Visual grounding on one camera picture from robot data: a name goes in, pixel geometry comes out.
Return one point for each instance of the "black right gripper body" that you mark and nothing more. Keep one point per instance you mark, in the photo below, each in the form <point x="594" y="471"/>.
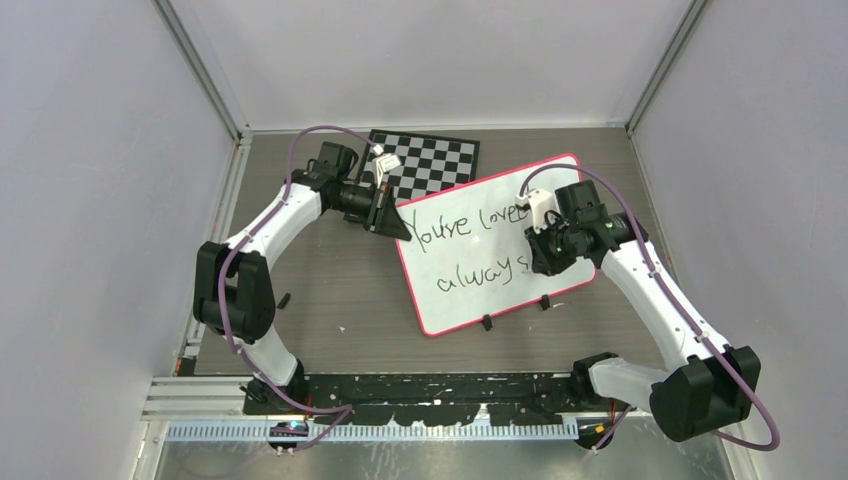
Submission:
<point x="555" y="247"/>

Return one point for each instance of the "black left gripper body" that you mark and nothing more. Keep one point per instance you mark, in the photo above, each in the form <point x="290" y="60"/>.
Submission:
<point x="380" y="204"/>

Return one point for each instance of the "pink framed whiteboard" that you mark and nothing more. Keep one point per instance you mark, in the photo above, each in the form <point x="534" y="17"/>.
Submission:
<point x="468" y="257"/>

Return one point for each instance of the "black marker cap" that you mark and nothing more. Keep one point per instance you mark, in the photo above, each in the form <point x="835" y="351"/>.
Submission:
<point x="283" y="302"/>

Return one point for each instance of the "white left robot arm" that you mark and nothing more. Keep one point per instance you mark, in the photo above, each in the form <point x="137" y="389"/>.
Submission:
<point x="233" y="293"/>

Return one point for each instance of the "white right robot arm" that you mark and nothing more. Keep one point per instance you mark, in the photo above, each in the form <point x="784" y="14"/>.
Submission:
<point x="706" y="383"/>

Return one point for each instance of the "black white checkerboard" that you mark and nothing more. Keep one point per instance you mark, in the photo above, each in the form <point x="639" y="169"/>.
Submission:
<point x="428" y="163"/>

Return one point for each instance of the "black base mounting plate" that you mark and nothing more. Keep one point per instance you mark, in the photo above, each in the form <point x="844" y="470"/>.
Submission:
<point x="454" y="399"/>

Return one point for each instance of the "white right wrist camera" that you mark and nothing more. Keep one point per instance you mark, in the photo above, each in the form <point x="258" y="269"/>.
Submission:
<point x="542" y="206"/>

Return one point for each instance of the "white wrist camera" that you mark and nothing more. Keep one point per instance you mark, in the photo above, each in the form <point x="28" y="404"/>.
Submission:
<point x="382" y="163"/>
<point x="542" y="206"/>

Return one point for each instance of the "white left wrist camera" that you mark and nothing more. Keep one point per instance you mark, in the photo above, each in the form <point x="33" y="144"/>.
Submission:
<point x="382" y="163"/>

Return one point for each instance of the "aluminium frame rail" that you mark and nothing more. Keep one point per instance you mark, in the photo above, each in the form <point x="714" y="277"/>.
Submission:
<point x="233" y="408"/>

